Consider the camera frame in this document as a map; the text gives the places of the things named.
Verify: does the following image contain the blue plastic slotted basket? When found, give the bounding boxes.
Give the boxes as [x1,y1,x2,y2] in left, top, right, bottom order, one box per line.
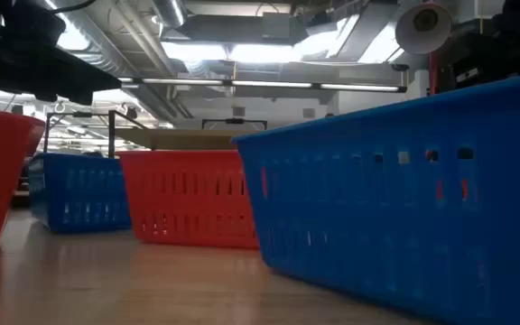
[231,71,520,325]
[26,152,133,235]

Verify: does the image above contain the corrugated silver ventilation duct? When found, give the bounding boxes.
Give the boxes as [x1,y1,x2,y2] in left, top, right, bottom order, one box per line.
[42,0,153,80]

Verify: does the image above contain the black metal frame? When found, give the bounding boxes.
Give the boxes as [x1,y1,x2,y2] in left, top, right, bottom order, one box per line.
[42,109,149,159]
[201,117,268,131]

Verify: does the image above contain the wooden shelf with black legs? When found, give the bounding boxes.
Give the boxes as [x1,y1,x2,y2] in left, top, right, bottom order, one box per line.
[114,128,261,153]

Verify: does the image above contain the red desk lamp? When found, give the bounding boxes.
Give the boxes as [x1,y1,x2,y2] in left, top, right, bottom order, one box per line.
[394,1,453,95]

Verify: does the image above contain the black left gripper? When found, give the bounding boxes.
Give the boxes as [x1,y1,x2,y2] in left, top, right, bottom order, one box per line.
[0,42,124,106]

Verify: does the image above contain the long ceiling tube light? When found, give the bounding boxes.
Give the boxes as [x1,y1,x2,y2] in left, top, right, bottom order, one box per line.
[117,76,409,94]

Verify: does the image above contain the round silver ventilation duct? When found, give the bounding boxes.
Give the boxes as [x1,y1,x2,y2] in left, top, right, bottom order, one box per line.
[150,0,190,29]

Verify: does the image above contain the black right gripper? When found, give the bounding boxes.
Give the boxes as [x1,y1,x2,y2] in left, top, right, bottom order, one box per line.
[451,33,520,91]

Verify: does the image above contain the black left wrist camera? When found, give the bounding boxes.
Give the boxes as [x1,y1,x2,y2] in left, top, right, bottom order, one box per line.
[0,0,68,46]

